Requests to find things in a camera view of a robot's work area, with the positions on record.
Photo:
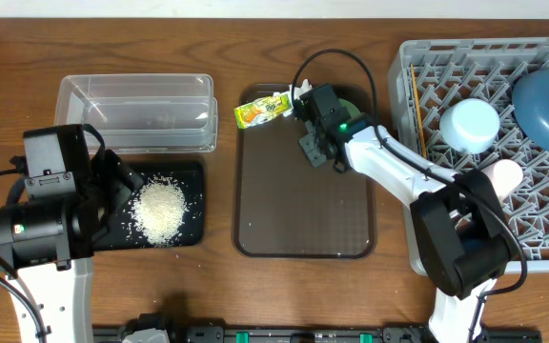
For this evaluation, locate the light green saucer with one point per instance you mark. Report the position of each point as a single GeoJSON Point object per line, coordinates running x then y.
{"type": "Point", "coordinates": [352, 109]}

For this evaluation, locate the light blue bowl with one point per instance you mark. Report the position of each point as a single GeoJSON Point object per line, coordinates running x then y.
{"type": "Point", "coordinates": [470, 126]}

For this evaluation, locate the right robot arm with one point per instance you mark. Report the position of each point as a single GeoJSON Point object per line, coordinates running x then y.
{"type": "Point", "coordinates": [463, 240]}

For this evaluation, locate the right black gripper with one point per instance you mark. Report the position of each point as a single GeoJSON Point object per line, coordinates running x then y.
{"type": "Point", "coordinates": [319, 158]}

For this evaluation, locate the clear plastic bin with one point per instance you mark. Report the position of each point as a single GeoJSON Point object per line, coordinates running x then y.
{"type": "Point", "coordinates": [137, 113]}

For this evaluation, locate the pile of rice grains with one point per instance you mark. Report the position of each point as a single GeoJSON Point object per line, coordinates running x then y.
{"type": "Point", "coordinates": [157, 212]}

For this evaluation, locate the green yellow snack wrapper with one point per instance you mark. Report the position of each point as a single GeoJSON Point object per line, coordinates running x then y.
{"type": "Point", "coordinates": [262, 110]}

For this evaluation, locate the pink cup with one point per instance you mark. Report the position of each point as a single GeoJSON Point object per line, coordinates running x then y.
{"type": "Point", "coordinates": [505, 176]}

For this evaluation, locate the wooden chopstick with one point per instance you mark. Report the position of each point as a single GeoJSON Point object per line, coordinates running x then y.
{"type": "Point", "coordinates": [418, 113]}

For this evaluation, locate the black plastic tray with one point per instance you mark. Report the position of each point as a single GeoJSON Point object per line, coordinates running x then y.
{"type": "Point", "coordinates": [192, 177]}

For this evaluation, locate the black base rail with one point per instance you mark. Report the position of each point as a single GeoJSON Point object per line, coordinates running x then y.
{"type": "Point", "coordinates": [155, 327]}

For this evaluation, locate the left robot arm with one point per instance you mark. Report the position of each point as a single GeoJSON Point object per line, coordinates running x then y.
{"type": "Point", "coordinates": [47, 243]}

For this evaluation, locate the grey dishwasher rack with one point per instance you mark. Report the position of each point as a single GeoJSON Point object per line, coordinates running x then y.
{"type": "Point", "coordinates": [452, 70]}

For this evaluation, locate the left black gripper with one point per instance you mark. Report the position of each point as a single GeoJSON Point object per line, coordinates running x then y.
{"type": "Point", "coordinates": [116, 191]}

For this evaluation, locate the crumpled white tissue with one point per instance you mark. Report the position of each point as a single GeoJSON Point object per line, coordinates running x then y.
{"type": "Point", "coordinates": [294, 92]}

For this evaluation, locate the brown serving tray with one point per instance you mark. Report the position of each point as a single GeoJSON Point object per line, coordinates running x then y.
{"type": "Point", "coordinates": [286, 208]}

